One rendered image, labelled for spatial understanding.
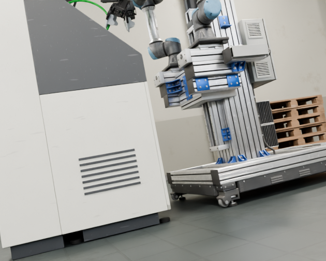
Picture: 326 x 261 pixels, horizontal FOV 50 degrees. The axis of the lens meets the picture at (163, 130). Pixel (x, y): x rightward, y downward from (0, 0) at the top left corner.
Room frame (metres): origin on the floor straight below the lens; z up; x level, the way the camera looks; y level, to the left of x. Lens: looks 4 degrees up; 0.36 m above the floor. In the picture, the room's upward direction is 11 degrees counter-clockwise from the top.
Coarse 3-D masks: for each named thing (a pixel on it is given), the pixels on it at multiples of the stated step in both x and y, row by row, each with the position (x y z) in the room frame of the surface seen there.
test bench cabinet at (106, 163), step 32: (64, 96) 1.81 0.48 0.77; (96, 96) 1.85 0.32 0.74; (128, 96) 1.90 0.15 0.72; (64, 128) 1.80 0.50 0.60; (96, 128) 1.84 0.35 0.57; (128, 128) 1.89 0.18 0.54; (64, 160) 1.79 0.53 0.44; (96, 160) 1.84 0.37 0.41; (128, 160) 1.88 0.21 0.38; (160, 160) 1.93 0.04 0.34; (64, 192) 1.79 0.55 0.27; (96, 192) 1.83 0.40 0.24; (128, 192) 1.87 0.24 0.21; (160, 192) 1.92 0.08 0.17; (64, 224) 1.78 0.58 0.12; (96, 224) 1.82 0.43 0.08; (128, 224) 1.90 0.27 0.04
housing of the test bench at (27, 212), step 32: (0, 0) 1.74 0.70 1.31; (0, 32) 1.74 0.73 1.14; (0, 64) 1.73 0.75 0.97; (32, 64) 1.77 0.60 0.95; (0, 96) 1.73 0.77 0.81; (32, 96) 1.77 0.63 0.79; (0, 128) 1.72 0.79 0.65; (32, 128) 1.76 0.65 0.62; (0, 160) 1.71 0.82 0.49; (32, 160) 1.75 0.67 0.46; (0, 192) 1.71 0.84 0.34; (32, 192) 1.75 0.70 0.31; (0, 224) 1.70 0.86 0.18; (32, 224) 1.74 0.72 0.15
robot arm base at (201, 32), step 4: (200, 28) 2.21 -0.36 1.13; (204, 28) 2.21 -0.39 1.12; (208, 28) 2.21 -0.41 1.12; (196, 32) 2.24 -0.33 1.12; (200, 32) 2.21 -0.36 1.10; (204, 32) 2.20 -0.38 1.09; (208, 32) 2.20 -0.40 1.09; (212, 32) 2.22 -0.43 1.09; (196, 36) 2.23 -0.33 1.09; (200, 36) 2.21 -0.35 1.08; (204, 36) 2.19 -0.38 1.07; (208, 36) 2.19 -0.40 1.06; (212, 36) 2.20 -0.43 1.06
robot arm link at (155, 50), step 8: (152, 0) 2.67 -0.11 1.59; (144, 8) 2.70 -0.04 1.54; (152, 8) 2.71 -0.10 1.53; (152, 16) 2.71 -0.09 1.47; (152, 24) 2.71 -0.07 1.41; (152, 32) 2.72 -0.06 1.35; (152, 40) 2.72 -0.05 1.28; (160, 40) 2.72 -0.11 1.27; (152, 48) 2.73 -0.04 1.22; (160, 48) 2.70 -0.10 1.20; (152, 56) 2.75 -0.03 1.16; (160, 56) 2.74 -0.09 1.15
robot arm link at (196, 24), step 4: (196, 8) 2.22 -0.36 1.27; (192, 12) 2.24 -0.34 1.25; (196, 12) 2.21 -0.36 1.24; (192, 16) 2.24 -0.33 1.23; (196, 16) 2.19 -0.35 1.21; (192, 20) 2.25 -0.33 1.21; (196, 20) 2.21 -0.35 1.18; (196, 24) 2.23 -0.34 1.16; (200, 24) 2.21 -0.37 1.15; (204, 24) 2.20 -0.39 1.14; (208, 24) 2.21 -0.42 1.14; (196, 28) 2.23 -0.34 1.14
